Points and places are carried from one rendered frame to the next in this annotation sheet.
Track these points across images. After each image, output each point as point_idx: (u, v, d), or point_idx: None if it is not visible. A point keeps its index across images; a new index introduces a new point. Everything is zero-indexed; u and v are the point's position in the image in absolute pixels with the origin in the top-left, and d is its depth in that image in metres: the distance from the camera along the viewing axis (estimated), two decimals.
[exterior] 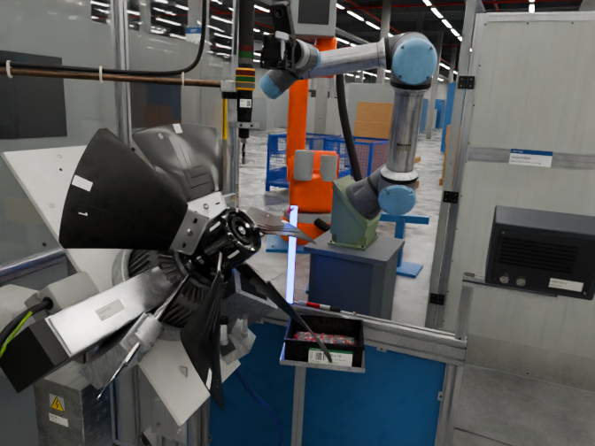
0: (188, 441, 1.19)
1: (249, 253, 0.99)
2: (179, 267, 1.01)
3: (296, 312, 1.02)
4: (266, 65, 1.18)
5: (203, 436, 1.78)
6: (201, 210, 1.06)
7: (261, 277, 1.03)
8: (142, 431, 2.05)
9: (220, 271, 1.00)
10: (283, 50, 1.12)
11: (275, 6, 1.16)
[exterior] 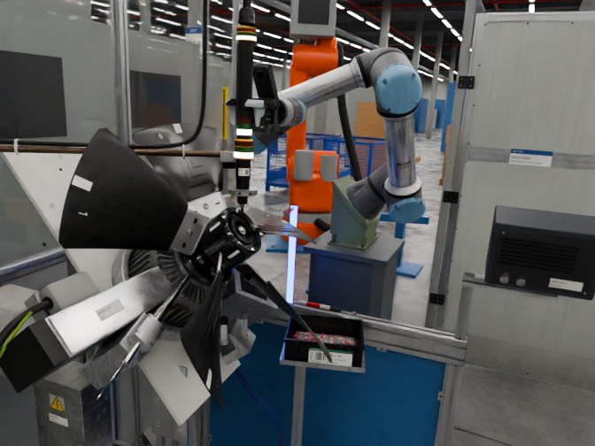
0: (188, 441, 1.19)
1: (249, 253, 0.99)
2: (179, 267, 1.01)
3: (296, 312, 1.02)
4: None
5: (203, 436, 1.78)
6: (201, 210, 1.06)
7: (261, 277, 1.03)
8: (142, 431, 2.05)
9: (220, 271, 1.00)
10: (259, 117, 1.07)
11: (257, 69, 1.11)
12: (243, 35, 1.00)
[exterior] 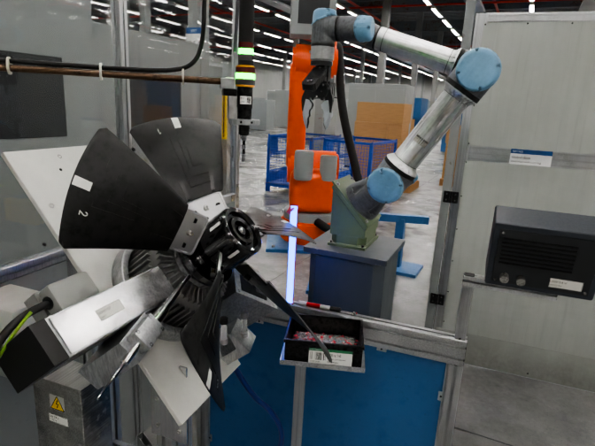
0: (188, 441, 1.19)
1: (225, 232, 0.97)
2: None
3: (208, 292, 0.83)
4: (319, 98, 1.57)
5: (203, 436, 1.78)
6: None
7: (219, 265, 0.94)
8: (142, 431, 2.05)
9: (197, 242, 0.99)
10: None
11: (306, 90, 1.44)
12: None
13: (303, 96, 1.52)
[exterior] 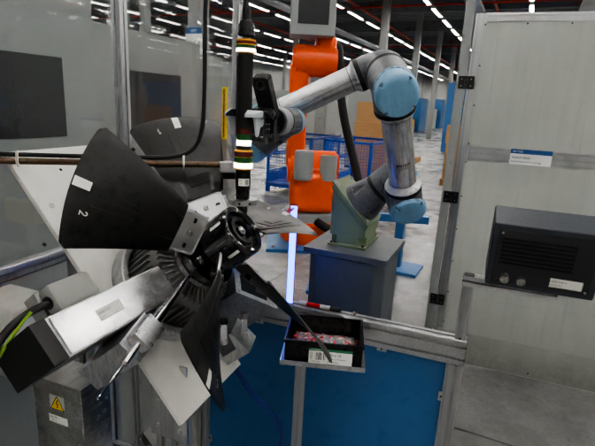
0: (188, 441, 1.19)
1: (225, 232, 0.97)
2: None
3: (208, 292, 0.83)
4: None
5: (203, 436, 1.78)
6: None
7: (219, 265, 0.94)
8: (142, 431, 2.05)
9: (197, 242, 0.99)
10: (259, 127, 1.07)
11: (257, 79, 1.11)
12: (243, 48, 1.01)
13: None
